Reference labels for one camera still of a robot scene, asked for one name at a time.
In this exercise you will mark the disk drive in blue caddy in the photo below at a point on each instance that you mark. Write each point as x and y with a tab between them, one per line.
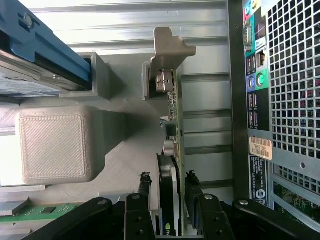
37	50

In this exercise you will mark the orange service tag sticker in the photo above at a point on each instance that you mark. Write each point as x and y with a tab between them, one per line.
261	148

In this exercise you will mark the grey 3D printed parts rack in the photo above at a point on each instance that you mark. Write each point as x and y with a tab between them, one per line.
52	145

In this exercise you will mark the grey metal PC case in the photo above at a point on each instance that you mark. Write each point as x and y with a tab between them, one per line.
292	100

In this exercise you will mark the green motherboard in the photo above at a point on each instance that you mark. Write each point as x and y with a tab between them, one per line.
295	200

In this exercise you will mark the black printed label sticker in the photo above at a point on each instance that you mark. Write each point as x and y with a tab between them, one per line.
258	180

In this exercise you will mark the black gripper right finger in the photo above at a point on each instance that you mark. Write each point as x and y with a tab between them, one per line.
250	212

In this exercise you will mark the green RAM stick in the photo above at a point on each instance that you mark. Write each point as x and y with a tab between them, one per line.
45	211

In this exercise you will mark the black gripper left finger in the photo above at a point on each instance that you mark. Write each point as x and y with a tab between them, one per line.
100	208

